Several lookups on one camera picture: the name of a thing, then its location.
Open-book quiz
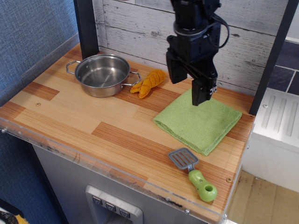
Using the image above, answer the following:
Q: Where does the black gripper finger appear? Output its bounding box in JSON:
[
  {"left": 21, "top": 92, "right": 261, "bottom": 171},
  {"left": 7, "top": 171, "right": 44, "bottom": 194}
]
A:
[
  {"left": 192, "top": 78, "right": 217, "bottom": 106},
  {"left": 166, "top": 50, "right": 187, "bottom": 84}
]

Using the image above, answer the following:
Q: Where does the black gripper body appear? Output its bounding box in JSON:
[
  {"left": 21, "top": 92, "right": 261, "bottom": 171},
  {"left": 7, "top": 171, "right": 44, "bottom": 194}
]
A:
[{"left": 167, "top": 22, "right": 221, "bottom": 80}]

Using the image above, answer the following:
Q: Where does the green cloth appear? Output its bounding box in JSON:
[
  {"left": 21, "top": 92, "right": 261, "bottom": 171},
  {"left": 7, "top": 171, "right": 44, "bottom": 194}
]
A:
[{"left": 153, "top": 89, "right": 242, "bottom": 156}]

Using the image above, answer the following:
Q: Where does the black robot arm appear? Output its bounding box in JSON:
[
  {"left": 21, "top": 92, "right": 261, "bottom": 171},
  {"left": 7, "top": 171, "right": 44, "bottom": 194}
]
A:
[{"left": 166, "top": 0, "right": 221, "bottom": 106}]

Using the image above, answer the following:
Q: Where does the stainless steel pot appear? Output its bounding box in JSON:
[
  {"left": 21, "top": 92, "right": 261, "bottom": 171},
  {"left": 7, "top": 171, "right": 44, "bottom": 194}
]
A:
[{"left": 66, "top": 54, "right": 142, "bottom": 98}]

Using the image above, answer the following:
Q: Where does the white grooved cabinet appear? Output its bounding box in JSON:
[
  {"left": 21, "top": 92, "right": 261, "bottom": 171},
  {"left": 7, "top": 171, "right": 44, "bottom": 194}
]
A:
[{"left": 242, "top": 88, "right": 299, "bottom": 191}]

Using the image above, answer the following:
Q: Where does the silver dispenser button panel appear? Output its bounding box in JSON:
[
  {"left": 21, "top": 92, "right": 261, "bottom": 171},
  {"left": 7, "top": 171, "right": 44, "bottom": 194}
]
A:
[{"left": 85, "top": 185, "right": 143, "bottom": 224}]

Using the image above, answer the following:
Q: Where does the yellow object bottom left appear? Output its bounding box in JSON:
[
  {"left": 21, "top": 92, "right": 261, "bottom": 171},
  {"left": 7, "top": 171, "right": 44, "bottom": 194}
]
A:
[{"left": 15, "top": 215, "right": 29, "bottom": 224}]

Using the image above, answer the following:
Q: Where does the grey spatula green handle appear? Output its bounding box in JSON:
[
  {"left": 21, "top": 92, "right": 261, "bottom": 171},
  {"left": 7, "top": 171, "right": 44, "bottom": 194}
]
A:
[{"left": 168, "top": 147, "right": 218, "bottom": 202}]

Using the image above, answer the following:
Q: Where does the black left frame post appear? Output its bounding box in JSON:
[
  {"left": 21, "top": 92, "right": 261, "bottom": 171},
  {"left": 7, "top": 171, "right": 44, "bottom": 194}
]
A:
[{"left": 73, "top": 0, "right": 99, "bottom": 59}]

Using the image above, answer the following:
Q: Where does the black frame post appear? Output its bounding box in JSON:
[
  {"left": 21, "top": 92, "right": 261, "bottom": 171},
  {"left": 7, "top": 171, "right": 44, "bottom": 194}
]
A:
[
  {"left": 73, "top": 0, "right": 99, "bottom": 59},
  {"left": 249, "top": 0, "right": 299, "bottom": 115}
]

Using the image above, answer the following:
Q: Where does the black right frame post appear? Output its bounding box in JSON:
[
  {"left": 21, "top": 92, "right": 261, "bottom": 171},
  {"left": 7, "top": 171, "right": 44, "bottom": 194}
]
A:
[{"left": 249, "top": 0, "right": 299, "bottom": 115}]

